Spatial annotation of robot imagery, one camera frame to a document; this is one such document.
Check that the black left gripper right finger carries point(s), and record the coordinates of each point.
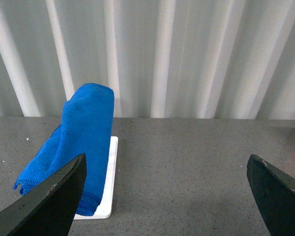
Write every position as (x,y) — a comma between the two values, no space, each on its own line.
(274,193)

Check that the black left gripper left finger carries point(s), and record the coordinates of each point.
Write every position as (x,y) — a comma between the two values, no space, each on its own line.
(49,208)

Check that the blue microfiber cloth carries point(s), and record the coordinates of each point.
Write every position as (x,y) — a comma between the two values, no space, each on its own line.
(85,128)

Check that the white towel rack tray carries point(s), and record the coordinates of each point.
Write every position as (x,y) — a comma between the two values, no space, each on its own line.
(104,210)

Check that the white pleated curtain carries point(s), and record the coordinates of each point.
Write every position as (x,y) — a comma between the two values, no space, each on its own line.
(162,58)

